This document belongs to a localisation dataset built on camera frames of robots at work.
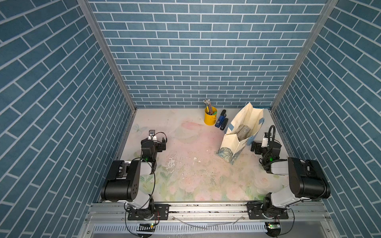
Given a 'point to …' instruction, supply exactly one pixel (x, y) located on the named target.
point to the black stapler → (223, 124)
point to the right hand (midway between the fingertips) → (262, 142)
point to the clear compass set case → (242, 132)
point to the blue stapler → (221, 119)
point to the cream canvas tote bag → (231, 148)
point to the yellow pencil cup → (210, 115)
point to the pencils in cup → (208, 106)
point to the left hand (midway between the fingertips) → (158, 137)
